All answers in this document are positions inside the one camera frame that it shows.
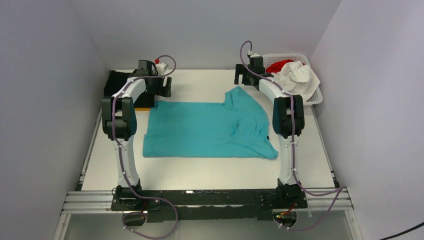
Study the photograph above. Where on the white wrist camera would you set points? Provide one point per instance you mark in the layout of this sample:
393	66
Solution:
160	67
251	54

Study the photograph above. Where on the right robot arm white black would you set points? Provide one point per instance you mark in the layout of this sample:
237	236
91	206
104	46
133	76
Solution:
288	122

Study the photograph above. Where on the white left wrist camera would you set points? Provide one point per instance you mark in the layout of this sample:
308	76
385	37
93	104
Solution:
160	67

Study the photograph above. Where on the red t shirt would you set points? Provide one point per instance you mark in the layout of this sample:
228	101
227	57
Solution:
277	66

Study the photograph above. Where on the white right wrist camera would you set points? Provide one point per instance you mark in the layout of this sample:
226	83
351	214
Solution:
251	54

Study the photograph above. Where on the turquoise t shirt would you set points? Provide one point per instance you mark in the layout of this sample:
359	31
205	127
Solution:
238	127

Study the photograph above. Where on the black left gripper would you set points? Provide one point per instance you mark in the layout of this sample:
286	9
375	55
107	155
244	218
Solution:
162	91

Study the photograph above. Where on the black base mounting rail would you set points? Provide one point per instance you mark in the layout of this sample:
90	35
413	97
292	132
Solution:
209	204

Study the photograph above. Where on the folded yellow t shirt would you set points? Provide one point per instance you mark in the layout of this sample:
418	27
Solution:
142	109

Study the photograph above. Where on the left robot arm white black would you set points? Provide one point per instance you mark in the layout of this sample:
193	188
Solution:
119	123

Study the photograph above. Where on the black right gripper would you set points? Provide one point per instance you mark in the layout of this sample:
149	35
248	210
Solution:
241	69

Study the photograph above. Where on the folded black t shirt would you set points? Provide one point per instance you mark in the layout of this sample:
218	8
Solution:
117	79

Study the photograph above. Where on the white t shirt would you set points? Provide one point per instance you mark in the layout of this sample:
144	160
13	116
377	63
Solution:
297	78

